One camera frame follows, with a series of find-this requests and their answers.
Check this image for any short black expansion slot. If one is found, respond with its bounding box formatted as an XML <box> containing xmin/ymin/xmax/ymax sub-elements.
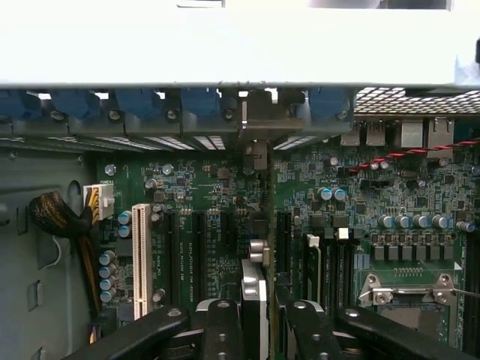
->
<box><xmin>223</xmin><ymin>209</ymin><xmax>238</xmax><ymax>247</ymax></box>

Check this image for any CPU socket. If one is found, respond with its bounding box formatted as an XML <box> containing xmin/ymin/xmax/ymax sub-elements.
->
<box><xmin>358</xmin><ymin>272</ymin><xmax>457</xmax><ymax>338</ymax></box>

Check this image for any white PCI slot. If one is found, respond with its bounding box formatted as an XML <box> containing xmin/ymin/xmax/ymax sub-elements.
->
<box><xmin>131</xmin><ymin>203</ymin><xmax>155</xmax><ymax>320</ymax></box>

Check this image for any silver locking lever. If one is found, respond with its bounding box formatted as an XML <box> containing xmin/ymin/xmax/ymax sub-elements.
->
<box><xmin>370</xmin><ymin>285</ymin><xmax>480</xmax><ymax>297</ymax></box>

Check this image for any green motherboard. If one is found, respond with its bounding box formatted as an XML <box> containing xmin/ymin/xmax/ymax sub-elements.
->
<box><xmin>95</xmin><ymin>142</ymin><xmax>480</xmax><ymax>338</ymax></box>

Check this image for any white power connector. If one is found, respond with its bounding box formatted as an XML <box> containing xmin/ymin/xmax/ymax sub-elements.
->
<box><xmin>82</xmin><ymin>182</ymin><xmax>116</xmax><ymax>223</ymax></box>

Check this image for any open PC case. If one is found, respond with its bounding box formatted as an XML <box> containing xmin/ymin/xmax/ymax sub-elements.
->
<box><xmin>0</xmin><ymin>80</ymin><xmax>480</xmax><ymax>360</ymax></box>

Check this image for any black braided power cable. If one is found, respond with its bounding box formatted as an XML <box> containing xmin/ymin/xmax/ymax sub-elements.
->
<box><xmin>28</xmin><ymin>190</ymin><xmax>103</xmax><ymax>344</ymax></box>

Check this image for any red and black twisted wire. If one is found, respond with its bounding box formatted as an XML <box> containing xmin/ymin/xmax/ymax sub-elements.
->
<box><xmin>348</xmin><ymin>136</ymin><xmax>480</xmax><ymax>174</ymax></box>

